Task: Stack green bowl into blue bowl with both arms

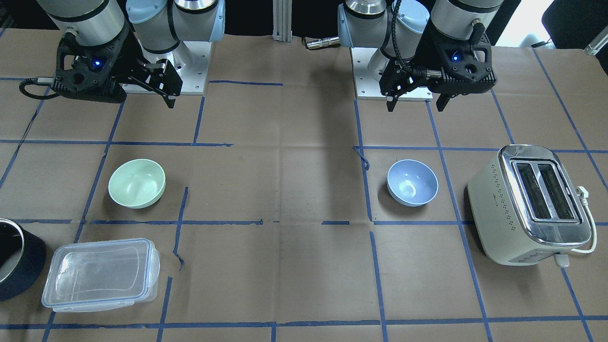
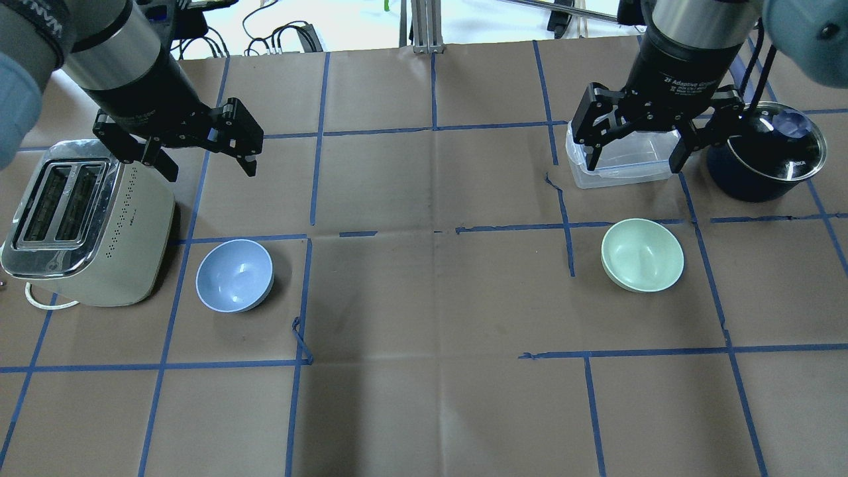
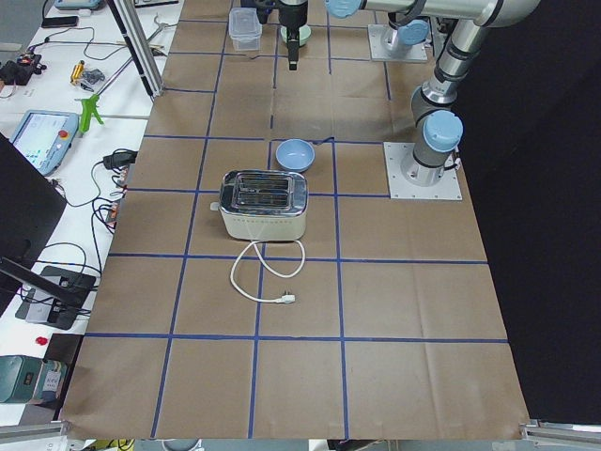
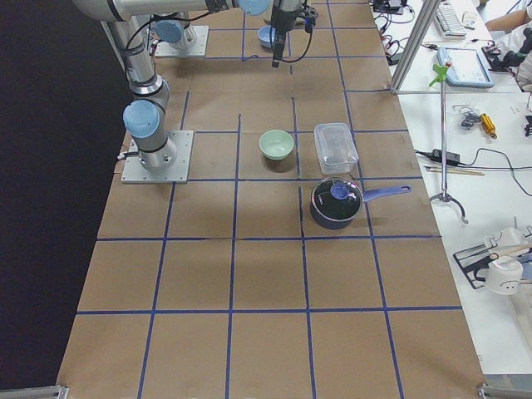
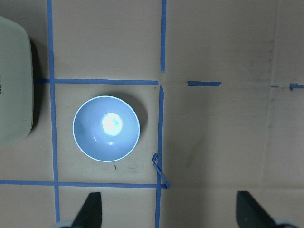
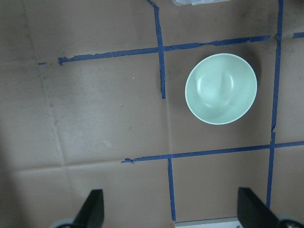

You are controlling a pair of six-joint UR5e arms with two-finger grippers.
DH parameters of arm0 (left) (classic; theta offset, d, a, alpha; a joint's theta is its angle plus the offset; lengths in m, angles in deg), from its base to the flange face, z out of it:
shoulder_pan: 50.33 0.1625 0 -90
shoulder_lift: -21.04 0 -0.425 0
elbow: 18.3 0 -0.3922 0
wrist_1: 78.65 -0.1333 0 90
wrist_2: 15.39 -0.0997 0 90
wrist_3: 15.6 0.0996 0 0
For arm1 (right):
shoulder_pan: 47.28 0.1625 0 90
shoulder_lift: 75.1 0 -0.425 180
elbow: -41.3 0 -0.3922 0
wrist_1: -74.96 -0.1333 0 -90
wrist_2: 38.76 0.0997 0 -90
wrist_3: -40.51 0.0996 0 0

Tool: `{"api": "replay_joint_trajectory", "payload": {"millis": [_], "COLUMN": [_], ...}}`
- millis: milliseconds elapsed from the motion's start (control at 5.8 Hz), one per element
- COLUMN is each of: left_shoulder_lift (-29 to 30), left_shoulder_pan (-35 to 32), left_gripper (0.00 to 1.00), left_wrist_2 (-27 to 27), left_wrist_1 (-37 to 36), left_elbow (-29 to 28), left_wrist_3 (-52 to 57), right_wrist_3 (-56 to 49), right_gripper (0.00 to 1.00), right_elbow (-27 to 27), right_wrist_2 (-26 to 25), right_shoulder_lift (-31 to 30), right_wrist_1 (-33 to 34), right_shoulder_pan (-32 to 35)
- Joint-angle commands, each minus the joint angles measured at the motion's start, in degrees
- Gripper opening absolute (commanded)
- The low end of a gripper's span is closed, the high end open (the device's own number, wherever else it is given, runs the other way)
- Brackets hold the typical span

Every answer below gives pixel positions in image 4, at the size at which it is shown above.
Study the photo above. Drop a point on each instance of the clear plastic container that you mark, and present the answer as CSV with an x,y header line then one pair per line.
x,y
335,148

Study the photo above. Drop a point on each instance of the reacher grabber tool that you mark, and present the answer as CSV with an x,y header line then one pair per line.
x,y
444,195

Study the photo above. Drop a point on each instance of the blue pot with lid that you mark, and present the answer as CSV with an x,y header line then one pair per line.
x,y
335,202

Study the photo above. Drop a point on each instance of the green bowl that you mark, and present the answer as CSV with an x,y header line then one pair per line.
x,y
276,144

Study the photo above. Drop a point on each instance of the aluminium frame post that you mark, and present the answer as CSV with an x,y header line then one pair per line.
x,y
423,21

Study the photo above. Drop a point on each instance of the black power adapter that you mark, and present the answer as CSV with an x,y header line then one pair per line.
x,y
450,158

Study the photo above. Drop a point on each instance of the white keyboard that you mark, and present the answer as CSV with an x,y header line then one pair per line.
x,y
447,21

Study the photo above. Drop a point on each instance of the blue bowl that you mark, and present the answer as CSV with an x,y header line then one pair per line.
x,y
266,36

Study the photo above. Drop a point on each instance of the blue teach pendant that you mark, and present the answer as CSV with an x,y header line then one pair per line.
x,y
468,67

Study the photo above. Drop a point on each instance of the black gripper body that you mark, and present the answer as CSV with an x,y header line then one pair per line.
x,y
282,18

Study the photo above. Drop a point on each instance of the white smiley mug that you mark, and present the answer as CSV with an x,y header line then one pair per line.
x,y
504,275

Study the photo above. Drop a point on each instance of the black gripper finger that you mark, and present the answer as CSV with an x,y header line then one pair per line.
x,y
278,48

